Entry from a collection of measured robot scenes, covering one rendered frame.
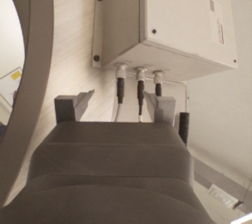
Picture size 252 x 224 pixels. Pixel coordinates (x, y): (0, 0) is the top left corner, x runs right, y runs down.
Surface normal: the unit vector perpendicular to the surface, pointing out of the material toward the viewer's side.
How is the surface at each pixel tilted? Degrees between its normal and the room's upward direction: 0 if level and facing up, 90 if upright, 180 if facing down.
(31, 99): 90
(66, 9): 90
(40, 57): 90
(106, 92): 90
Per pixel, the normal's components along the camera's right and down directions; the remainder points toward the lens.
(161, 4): 0.51, -0.11
